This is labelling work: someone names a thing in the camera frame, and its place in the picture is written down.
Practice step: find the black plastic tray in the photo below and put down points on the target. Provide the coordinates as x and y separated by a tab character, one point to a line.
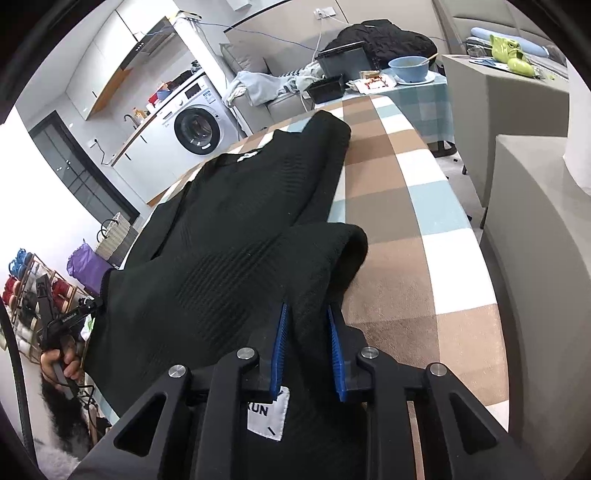
325	90

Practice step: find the teal checkered tablecloth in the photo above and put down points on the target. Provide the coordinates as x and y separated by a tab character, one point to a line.
425	115

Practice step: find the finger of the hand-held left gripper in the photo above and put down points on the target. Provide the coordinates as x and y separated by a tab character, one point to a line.
94	304

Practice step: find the grey clothes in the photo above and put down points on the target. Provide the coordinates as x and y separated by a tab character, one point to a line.
556	55

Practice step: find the purple bag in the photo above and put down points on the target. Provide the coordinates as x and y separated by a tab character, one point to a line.
87	270

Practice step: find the wicker basket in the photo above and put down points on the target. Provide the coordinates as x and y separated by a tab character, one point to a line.
115	240

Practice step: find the black quilted jacket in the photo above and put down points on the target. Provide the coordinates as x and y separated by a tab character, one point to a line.
392	37

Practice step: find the white washing machine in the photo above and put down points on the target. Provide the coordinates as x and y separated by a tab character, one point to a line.
221	115

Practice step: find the blue bowl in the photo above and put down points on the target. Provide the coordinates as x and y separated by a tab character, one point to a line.
408	71

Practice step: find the snack packet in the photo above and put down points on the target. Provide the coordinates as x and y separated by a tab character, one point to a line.
374	83

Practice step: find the black kitchen faucet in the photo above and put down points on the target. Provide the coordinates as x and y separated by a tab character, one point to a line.
130	121

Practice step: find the grey sofa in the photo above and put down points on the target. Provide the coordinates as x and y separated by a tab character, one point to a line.
277	106

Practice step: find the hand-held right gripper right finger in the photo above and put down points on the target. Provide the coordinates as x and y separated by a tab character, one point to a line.
337	355

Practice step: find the paper towel roll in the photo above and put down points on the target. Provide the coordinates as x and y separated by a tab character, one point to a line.
581	152

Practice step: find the blue basin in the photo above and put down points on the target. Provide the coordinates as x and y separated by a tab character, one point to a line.
162	95

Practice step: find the rack of coloured yarn rolls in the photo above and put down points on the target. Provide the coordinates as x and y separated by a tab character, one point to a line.
60	288

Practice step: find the steel range hood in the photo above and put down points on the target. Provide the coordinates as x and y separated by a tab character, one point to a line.
152	39

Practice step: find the white kitchen base cabinets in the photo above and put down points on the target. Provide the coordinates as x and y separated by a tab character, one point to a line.
152	161

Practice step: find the person's fluffy grey clothing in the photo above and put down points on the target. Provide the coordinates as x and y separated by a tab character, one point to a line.
55	461

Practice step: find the black knit sweater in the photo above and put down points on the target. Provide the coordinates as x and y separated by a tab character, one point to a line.
221	230

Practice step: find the blue pillow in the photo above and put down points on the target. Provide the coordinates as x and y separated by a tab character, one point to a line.
480	32

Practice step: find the white wall socket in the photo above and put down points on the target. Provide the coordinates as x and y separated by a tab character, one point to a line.
325	13

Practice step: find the grey cushion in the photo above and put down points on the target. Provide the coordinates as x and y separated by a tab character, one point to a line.
244	60

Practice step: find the green plush toy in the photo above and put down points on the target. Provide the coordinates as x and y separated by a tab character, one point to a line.
503	46

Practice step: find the white plate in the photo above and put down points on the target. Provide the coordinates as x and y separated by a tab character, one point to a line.
429	79

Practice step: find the person's left hand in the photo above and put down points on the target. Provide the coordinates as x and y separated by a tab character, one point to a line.
51	362

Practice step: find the white wall cabinets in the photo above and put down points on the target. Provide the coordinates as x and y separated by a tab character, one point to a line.
101	60

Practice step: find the black storage bin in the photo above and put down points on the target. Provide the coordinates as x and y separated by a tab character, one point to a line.
344	64

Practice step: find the grey upholstered bed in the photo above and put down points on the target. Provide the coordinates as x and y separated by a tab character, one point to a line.
485	14

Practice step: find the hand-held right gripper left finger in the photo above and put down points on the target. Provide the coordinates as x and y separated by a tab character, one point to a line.
279	350

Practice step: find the light blue cloth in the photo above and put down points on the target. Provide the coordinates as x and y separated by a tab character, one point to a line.
258	87

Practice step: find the person's left forearm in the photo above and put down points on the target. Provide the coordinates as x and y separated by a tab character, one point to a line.
64	424

